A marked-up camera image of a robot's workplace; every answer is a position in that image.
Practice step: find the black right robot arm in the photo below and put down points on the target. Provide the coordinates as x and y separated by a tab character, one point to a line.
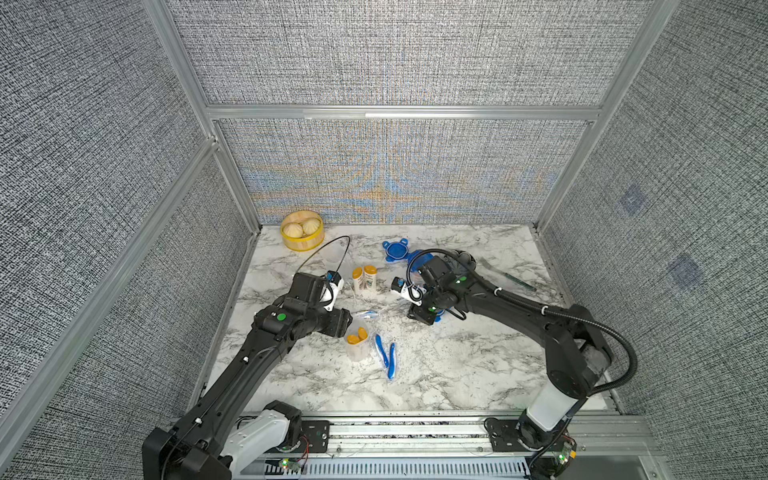
583	357

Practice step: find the toothpaste tube left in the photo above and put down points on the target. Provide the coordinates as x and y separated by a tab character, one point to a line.
366	315

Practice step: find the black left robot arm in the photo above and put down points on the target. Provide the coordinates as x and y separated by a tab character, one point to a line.
201	445

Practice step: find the orange cap bottle three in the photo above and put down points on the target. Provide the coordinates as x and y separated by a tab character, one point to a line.
370	278

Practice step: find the blue toothbrush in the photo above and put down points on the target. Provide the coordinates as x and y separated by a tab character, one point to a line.
392	362
381	350

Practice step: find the blue lid back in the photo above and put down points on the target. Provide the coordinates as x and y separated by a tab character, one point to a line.
396	250

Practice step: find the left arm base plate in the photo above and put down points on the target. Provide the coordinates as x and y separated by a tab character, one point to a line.
302	435

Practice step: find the right cream dumpling bun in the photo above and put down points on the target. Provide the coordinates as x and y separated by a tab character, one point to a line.
310	226

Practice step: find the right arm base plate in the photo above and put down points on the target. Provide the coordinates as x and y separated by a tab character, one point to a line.
506	435

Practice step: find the clear plastic container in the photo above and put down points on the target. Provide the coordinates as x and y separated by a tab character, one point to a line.
359	352

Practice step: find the yellow bamboo steamer basket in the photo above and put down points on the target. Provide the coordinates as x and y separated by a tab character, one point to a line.
306	243

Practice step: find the cream dumpling bun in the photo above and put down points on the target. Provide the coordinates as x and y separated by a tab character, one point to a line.
310	226
293	230

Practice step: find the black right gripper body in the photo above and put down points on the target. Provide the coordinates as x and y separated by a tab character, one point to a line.
430	303

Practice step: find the left cream dumpling bun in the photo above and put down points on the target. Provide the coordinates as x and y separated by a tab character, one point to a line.
293	230

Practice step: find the green handled utensil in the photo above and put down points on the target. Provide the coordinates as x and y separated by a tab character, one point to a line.
486	264

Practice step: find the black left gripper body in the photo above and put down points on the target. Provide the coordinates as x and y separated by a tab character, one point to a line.
333	322

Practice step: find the orange cap bottle two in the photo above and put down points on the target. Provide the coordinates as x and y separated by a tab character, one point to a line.
358	280

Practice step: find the aluminium front rail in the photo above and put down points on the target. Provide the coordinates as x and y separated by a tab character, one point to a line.
384	445

